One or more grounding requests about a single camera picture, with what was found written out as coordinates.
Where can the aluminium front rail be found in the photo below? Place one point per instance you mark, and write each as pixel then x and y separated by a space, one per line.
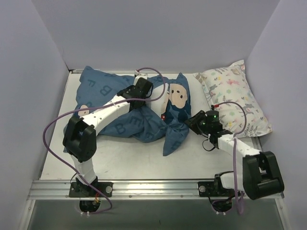
pixel 123 190

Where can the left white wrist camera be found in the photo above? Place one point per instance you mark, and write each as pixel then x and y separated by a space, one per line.
pixel 138 75

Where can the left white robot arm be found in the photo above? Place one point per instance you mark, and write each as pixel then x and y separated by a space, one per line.
pixel 80 135

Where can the white floral deer pillow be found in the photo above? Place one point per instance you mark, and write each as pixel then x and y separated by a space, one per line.
pixel 241 112

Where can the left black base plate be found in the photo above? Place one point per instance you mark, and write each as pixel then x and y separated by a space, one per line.
pixel 81 190

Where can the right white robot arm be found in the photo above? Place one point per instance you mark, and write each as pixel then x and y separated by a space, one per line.
pixel 260 176

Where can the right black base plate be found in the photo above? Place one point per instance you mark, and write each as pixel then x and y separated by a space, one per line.
pixel 211 190

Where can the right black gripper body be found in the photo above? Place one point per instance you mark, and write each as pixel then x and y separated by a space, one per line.
pixel 194 122

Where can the blue letter print pillowcase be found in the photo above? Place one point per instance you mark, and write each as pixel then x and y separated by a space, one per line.
pixel 97 88

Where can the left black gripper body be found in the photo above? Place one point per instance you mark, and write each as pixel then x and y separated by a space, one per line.
pixel 146 84

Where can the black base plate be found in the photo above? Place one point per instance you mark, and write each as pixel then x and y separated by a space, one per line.
pixel 211 190
pixel 81 190

